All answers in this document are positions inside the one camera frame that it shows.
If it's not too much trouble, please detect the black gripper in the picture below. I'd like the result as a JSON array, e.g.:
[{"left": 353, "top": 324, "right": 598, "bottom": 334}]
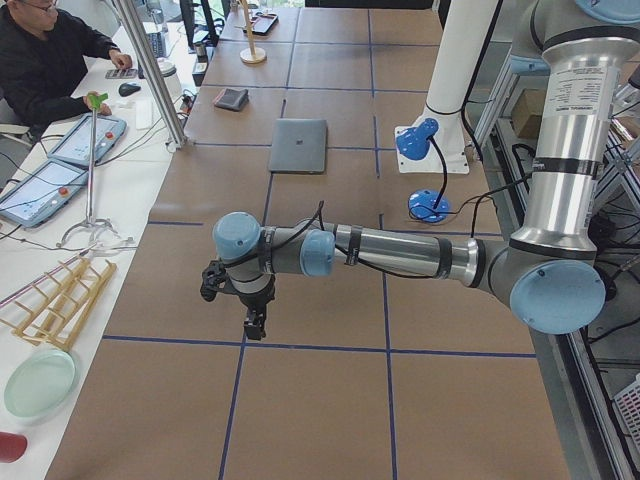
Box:
[{"left": 240, "top": 284, "right": 275, "bottom": 340}]

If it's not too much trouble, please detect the silver grey laptop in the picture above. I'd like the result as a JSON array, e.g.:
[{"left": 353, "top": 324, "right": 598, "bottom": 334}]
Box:
[{"left": 268, "top": 118, "right": 328, "bottom": 174}]

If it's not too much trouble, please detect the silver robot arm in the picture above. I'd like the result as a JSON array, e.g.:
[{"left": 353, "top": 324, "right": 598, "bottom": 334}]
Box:
[{"left": 200, "top": 1, "right": 639, "bottom": 340}]

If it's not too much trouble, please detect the wooden dish rack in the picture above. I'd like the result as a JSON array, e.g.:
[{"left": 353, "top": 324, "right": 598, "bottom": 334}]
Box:
[{"left": 1, "top": 255, "right": 117, "bottom": 352}]

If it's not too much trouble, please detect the blue desk lamp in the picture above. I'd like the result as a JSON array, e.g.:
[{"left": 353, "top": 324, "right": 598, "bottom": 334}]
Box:
[{"left": 395, "top": 117, "right": 450, "bottom": 223}]

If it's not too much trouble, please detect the pale green glass plate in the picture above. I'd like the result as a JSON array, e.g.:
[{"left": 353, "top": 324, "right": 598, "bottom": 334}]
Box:
[{"left": 3, "top": 349, "right": 76, "bottom": 420}]

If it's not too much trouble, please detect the grey folded cloth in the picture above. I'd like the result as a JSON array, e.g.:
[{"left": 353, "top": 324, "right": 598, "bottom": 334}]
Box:
[{"left": 213, "top": 88, "right": 249, "bottom": 112}]

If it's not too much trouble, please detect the lower teach pendant tablet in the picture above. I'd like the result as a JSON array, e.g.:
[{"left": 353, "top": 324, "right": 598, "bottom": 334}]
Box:
[{"left": 1, "top": 160, "right": 88, "bottom": 228}]

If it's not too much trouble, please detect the teach pendant tablet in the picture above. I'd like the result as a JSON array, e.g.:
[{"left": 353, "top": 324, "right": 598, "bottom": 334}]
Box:
[
  {"left": 47, "top": 113, "right": 127, "bottom": 167},
  {"left": 1, "top": 160, "right": 88, "bottom": 228}
]

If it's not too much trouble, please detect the upper teach pendant tablet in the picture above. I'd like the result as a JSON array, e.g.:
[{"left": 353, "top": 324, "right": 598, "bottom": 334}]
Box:
[{"left": 47, "top": 113, "right": 127, "bottom": 167}]

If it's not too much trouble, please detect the black computer mouse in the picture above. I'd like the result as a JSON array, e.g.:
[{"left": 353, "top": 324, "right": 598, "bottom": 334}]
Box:
[{"left": 118, "top": 82, "right": 141, "bottom": 97}]

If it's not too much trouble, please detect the wooden mug tree stand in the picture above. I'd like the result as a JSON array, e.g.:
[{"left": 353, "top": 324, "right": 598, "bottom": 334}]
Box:
[{"left": 238, "top": 0, "right": 267, "bottom": 65}]

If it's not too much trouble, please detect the red cup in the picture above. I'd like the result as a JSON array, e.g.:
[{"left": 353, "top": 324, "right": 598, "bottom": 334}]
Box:
[{"left": 0, "top": 431, "right": 28, "bottom": 463}]

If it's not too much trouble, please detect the metal reacher grabber tool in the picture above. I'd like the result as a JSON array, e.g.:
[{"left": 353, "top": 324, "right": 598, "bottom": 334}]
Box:
[{"left": 56, "top": 91, "right": 133, "bottom": 249}]

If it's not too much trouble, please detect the cardboard box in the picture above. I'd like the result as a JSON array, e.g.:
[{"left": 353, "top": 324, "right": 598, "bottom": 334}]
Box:
[{"left": 511, "top": 89, "right": 546, "bottom": 140}]

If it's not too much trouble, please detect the person in black sweater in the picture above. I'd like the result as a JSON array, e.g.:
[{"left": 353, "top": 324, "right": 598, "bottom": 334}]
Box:
[{"left": 1, "top": 1, "right": 132, "bottom": 129}]

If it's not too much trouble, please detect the aluminium frame post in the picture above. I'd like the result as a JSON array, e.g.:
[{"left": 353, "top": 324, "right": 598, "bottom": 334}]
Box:
[{"left": 114, "top": 0, "right": 188, "bottom": 153}]

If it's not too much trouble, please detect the white camera mast with base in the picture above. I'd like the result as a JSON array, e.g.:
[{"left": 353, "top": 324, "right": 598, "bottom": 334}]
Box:
[{"left": 398, "top": 0, "right": 501, "bottom": 174}]

